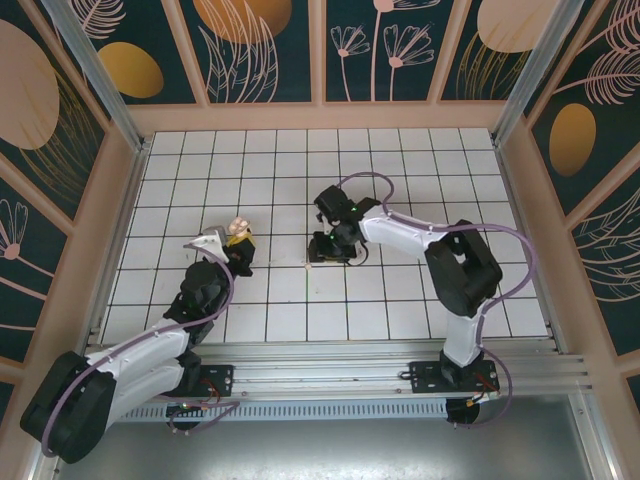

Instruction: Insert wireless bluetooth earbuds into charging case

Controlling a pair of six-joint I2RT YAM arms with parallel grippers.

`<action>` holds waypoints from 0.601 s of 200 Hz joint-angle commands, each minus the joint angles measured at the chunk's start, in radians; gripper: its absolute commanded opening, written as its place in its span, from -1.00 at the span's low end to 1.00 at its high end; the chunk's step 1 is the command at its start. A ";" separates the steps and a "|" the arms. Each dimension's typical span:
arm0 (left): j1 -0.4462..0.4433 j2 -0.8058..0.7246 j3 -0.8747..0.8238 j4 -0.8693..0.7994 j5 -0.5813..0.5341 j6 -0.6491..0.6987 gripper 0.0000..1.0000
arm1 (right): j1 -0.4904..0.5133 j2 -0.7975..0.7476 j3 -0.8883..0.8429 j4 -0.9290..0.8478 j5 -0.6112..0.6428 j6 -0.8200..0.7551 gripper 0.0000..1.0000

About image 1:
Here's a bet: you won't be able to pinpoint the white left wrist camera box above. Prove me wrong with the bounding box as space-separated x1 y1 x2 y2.
182 224 231 261

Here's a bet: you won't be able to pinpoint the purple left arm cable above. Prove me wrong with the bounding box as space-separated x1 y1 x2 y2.
42 242 242 459

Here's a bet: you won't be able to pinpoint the aluminium side rail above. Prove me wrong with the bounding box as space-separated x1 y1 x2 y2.
492 142 559 349
89 142 151 346

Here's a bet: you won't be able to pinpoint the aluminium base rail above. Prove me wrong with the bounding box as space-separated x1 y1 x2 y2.
49 341 591 401

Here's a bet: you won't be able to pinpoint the slotted grey cable duct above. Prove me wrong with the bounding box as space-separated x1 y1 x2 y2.
112 398 450 422

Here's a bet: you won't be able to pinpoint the wall panel pink flowers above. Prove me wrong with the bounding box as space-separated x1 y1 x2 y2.
324 0 444 105

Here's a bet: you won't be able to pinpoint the wall panel single pink flower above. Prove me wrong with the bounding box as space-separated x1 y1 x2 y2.
0 164 71 364

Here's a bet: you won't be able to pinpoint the wall panel orange circle leaves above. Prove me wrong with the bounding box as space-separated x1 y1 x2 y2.
179 0 321 106

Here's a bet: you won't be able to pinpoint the grey metal base plate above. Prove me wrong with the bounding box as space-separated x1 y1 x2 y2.
47 417 601 480

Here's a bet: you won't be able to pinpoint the aluminium corner post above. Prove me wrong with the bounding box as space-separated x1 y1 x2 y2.
491 0 599 149
42 0 151 154

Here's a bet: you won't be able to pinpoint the wall panel pink circle gold lines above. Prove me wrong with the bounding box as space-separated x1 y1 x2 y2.
439 0 551 105

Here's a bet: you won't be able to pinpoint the wall panel pink circle gold grass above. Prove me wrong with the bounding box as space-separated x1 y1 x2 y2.
0 0 109 226

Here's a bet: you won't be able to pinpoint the wall panel gold oval pink leaves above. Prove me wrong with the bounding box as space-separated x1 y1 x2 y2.
524 0 640 217

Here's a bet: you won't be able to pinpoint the wall panel pink leaf outlines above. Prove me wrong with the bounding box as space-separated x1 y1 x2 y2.
569 197 640 357

